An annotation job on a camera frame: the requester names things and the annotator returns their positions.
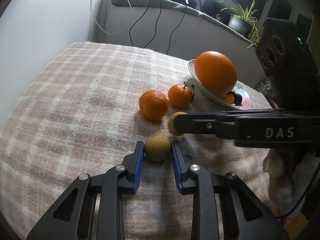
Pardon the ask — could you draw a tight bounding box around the mandarin with leaf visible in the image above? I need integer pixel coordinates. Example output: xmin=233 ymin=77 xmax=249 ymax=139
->
xmin=168 ymin=82 xmax=195 ymax=108

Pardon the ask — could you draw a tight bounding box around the brown kiwi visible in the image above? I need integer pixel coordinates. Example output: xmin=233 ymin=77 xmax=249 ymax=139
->
xmin=168 ymin=112 xmax=186 ymax=137
xmin=144 ymin=135 xmax=171 ymax=162

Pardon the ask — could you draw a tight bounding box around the mandarin without leaf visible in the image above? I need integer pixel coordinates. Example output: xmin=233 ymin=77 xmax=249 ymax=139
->
xmin=139 ymin=89 xmax=169 ymax=121

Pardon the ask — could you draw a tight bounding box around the small kumquat on plate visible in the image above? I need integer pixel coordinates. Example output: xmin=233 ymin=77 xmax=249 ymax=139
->
xmin=223 ymin=94 xmax=235 ymax=105

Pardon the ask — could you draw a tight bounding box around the floral white plate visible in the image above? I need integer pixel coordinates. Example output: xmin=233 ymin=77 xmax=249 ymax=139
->
xmin=188 ymin=59 xmax=252 ymax=110

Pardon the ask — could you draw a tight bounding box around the large orange outside plate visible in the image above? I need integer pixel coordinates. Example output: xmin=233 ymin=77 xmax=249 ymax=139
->
xmin=194 ymin=51 xmax=237 ymax=97

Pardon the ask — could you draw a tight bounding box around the orange plastic bag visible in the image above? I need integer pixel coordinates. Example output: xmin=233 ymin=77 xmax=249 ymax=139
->
xmin=280 ymin=212 xmax=309 ymax=239

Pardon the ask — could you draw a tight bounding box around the potted spider plant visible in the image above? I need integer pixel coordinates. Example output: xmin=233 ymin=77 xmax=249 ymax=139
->
xmin=220 ymin=0 xmax=261 ymax=49

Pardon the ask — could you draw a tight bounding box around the white cloth bundle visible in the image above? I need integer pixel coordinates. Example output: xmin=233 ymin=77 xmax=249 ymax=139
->
xmin=263 ymin=149 xmax=319 ymax=217

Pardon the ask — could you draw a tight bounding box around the grey windowsill cushion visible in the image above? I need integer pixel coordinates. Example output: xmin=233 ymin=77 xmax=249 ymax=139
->
xmin=111 ymin=0 xmax=253 ymax=43

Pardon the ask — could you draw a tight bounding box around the black cable left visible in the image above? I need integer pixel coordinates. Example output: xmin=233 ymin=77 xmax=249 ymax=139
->
xmin=128 ymin=0 xmax=163 ymax=49

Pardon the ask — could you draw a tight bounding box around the black cable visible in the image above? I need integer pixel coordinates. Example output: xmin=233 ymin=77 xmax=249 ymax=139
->
xmin=166 ymin=4 xmax=188 ymax=55
xmin=128 ymin=0 xmax=163 ymax=49

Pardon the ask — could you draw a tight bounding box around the black cable right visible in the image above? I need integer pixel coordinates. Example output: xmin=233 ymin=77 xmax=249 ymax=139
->
xmin=166 ymin=4 xmax=188 ymax=55

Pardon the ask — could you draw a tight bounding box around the white cable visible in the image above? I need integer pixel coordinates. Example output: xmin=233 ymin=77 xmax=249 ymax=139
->
xmin=90 ymin=0 xmax=133 ymax=35

